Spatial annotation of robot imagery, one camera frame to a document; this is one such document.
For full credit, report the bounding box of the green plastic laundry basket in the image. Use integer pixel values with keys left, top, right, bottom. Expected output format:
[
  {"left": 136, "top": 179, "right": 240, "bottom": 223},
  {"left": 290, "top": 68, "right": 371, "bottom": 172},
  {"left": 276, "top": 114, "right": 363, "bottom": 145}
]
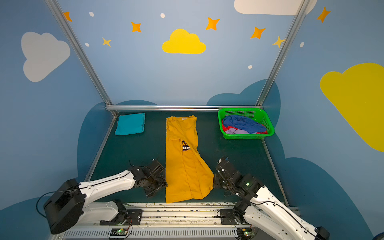
[{"left": 218, "top": 108, "right": 275, "bottom": 140}]

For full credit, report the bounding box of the horizontal aluminium frame bar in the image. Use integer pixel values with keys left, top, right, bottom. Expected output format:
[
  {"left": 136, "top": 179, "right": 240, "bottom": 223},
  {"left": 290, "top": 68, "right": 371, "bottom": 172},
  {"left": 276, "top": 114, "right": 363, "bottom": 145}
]
[{"left": 106, "top": 105, "right": 263, "bottom": 113}]

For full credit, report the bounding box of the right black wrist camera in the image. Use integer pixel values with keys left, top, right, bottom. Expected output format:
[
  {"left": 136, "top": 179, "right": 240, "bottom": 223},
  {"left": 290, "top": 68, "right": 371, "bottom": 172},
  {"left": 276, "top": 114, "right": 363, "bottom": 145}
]
[{"left": 216, "top": 157, "right": 241, "bottom": 182}]

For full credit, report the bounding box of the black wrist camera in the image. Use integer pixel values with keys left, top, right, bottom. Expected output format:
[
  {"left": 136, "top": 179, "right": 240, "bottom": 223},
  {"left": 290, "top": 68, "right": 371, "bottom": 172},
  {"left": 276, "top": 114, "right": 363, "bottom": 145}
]
[
  {"left": 216, "top": 157, "right": 241, "bottom": 182},
  {"left": 147, "top": 159, "right": 165, "bottom": 179}
]

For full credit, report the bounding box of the blue t-shirt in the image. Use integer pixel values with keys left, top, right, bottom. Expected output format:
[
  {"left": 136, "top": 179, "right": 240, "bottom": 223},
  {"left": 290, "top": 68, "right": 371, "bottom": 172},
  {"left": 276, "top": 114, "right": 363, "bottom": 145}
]
[{"left": 222, "top": 115, "right": 267, "bottom": 133}]

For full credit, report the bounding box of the right side table rail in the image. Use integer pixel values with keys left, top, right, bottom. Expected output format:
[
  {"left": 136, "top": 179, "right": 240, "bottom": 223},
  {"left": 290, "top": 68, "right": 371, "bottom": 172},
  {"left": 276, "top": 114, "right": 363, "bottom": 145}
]
[{"left": 262, "top": 139, "right": 290, "bottom": 207}]

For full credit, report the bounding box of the red t-shirt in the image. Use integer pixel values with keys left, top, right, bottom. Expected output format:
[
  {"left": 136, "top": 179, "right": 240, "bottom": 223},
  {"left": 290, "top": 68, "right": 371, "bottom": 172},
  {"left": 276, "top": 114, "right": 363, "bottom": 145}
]
[{"left": 222, "top": 121, "right": 268, "bottom": 135}]

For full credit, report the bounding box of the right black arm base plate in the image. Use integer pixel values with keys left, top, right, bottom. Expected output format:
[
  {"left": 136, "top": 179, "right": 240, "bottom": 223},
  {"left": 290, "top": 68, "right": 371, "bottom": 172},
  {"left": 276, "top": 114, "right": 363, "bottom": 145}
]
[{"left": 219, "top": 209, "right": 246, "bottom": 225}]

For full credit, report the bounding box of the right aluminium frame post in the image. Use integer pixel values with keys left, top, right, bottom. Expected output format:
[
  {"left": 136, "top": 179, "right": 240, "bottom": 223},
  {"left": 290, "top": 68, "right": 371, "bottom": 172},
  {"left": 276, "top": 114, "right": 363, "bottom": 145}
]
[{"left": 255, "top": 0, "right": 311, "bottom": 108}]

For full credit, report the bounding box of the aluminium frame post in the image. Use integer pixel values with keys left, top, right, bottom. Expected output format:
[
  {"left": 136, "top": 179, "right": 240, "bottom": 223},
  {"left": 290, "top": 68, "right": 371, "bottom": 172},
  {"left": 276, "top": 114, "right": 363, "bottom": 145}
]
[
  {"left": 45, "top": 0, "right": 113, "bottom": 107},
  {"left": 255, "top": 0, "right": 311, "bottom": 108}
]

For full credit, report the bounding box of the lavender t-shirt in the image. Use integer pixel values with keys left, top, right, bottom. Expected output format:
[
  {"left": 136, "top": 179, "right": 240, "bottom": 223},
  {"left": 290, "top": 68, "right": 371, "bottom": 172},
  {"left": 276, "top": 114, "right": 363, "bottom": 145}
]
[{"left": 225, "top": 128, "right": 249, "bottom": 135}]

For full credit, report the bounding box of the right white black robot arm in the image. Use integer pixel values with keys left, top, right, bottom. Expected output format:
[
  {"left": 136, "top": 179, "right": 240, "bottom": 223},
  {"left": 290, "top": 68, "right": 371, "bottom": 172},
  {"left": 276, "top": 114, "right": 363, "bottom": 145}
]
[{"left": 214, "top": 158, "right": 330, "bottom": 240}]

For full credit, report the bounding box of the green circuit board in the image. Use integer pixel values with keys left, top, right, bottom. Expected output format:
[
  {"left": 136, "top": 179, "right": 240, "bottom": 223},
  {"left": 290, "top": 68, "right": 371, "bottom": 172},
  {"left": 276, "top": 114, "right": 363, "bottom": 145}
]
[
  {"left": 236, "top": 228, "right": 255, "bottom": 240},
  {"left": 109, "top": 228, "right": 129, "bottom": 240}
]

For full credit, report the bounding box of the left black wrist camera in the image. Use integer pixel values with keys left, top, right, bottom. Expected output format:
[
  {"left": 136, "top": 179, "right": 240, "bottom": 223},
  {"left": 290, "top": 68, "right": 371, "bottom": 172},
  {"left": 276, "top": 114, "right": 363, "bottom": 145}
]
[{"left": 147, "top": 159, "right": 165, "bottom": 179}]

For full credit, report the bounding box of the right green circuit board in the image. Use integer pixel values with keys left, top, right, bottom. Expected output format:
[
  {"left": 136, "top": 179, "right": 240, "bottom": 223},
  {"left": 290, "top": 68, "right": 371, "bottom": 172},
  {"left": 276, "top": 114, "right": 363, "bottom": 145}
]
[{"left": 236, "top": 228, "right": 255, "bottom": 240}]

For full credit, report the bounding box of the folded teal t-shirt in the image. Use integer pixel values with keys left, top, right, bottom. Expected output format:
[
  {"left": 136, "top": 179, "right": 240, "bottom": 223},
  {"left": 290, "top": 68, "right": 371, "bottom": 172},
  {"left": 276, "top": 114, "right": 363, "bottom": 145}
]
[{"left": 115, "top": 113, "right": 145, "bottom": 136}]

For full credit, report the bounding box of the yellow printed t-shirt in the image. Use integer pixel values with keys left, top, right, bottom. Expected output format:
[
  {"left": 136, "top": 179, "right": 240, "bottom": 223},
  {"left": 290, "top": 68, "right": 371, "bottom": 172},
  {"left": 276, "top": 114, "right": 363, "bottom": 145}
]
[{"left": 166, "top": 116, "right": 214, "bottom": 204}]

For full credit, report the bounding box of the aluminium mounting rail base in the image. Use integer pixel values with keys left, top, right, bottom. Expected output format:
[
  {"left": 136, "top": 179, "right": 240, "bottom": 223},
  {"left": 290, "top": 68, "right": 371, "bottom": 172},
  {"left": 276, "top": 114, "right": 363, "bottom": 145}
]
[{"left": 47, "top": 202, "right": 310, "bottom": 240}]

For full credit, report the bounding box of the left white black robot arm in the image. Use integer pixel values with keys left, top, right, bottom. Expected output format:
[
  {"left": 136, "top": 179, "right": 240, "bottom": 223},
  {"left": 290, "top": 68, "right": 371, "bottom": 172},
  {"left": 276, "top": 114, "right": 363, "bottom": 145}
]
[{"left": 43, "top": 160, "right": 168, "bottom": 235}]

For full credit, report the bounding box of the left green circuit board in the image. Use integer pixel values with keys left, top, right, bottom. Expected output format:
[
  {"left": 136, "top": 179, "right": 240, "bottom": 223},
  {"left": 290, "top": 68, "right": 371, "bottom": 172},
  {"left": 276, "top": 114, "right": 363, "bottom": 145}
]
[{"left": 109, "top": 228, "right": 129, "bottom": 240}]

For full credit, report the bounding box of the left aluminium frame post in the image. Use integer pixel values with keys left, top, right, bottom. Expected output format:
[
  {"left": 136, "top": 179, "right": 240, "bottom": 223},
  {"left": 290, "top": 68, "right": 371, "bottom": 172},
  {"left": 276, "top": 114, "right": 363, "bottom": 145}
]
[{"left": 45, "top": 0, "right": 113, "bottom": 107}]

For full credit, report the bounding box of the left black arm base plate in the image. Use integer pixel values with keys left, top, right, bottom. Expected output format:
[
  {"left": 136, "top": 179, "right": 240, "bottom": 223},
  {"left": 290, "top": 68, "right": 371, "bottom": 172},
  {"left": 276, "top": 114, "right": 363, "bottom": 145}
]
[{"left": 100, "top": 210, "right": 143, "bottom": 226}]

